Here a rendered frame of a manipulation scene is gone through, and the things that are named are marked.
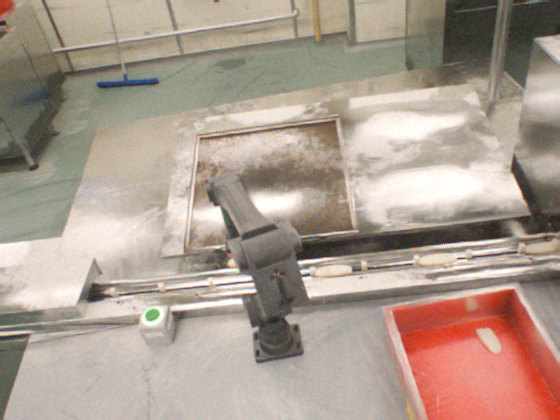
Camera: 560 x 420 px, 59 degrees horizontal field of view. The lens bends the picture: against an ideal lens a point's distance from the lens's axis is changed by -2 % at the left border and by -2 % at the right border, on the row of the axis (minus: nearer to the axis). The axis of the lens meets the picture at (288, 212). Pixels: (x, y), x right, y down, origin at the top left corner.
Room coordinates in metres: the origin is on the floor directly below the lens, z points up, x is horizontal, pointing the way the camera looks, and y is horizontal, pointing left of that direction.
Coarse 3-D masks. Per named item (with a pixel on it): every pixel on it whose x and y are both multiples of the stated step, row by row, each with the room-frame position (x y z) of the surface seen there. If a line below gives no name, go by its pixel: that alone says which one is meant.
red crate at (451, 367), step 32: (480, 320) 0.70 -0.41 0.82; (416, 352) 0.64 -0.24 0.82; (448, 352) 0.63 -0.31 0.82; (480, 352) 0.61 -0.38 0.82; (512, 352) 0.60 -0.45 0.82; (416, 384) 0.57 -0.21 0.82; (448, 384) 0.55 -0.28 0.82; (480, 384) 0.54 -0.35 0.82; (512, 384) 0.52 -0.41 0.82; (544, 384) 0.51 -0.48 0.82; (448, 416) 0.48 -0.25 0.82; (480, 416) 0.47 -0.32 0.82; (512, 416) 0.46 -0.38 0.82; (544, 416) 0.44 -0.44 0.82
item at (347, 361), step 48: (528, 288) 0.77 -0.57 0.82; (96, 336) 0.86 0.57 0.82; (192, 336) 0.81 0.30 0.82; (240, 336) 0.78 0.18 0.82; (336, 336) 0.73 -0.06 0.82; (384, 336) 0.71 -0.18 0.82; (48, 384) 0.74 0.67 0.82; (96, 384) 0.71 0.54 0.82; (144, 384) 0.69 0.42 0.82; (192, 384) 0.67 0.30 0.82; (240, 384) 0.65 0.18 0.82; (288, 384) 0.62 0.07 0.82; (336, 384) 0.60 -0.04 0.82; (384, 384) 0.58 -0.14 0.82
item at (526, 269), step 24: (456, 264) 0.85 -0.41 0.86; (480, 264) 0.84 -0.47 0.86; (504, 264) 0.83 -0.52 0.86; (528, 264) 0.81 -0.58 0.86; (552, 264) 0.80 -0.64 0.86; (240, 288) 0.91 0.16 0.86; (312, 288) 0.86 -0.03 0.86; (336, 288) 0.85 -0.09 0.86; (360, 288) 0.83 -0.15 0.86; (384, 288) 0.82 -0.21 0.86; (408, 288) 0.81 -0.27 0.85; (432, 288) 0.81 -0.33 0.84; (456, 288) 0.80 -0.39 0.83; (96, 312) 0.91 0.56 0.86; (120, 312) 0.90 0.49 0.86; (192, 312) 0.87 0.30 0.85; (216, 312) 0.86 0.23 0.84; (240, 312) 0.86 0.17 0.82
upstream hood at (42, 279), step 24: (48, 264) 1.07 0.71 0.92; (72, 264) 1.05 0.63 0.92; (96, 264) 1.07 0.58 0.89; (0, 288) 1.01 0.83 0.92; (24, 288) 0.99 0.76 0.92; (48, 288) 0.97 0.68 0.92; (72, 288) 0.96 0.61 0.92; (0, 312) 0.92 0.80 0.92; (24, 312) 0.91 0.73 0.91; (48, 312) 0.90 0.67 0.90; (72, 312) 0.90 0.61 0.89
